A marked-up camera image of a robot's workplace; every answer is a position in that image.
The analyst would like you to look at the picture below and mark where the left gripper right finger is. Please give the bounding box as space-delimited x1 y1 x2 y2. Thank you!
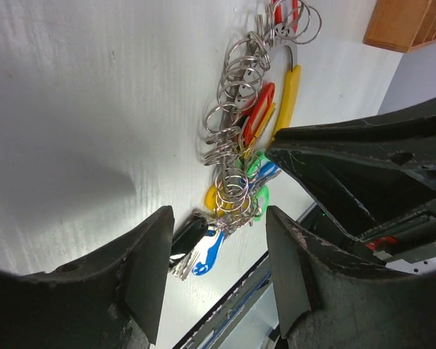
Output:
266 206 436 348

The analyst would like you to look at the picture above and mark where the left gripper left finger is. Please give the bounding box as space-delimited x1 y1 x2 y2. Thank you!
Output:
0 206 174 348

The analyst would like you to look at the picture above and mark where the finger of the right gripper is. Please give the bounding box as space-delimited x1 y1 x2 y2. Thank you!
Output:
266 98 436 241

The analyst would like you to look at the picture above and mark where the key organiser ring with keys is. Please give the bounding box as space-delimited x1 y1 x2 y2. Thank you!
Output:
169 0 323 281

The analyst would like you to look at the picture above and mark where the wooden compartment tray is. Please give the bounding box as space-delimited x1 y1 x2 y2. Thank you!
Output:
363 0 436 54

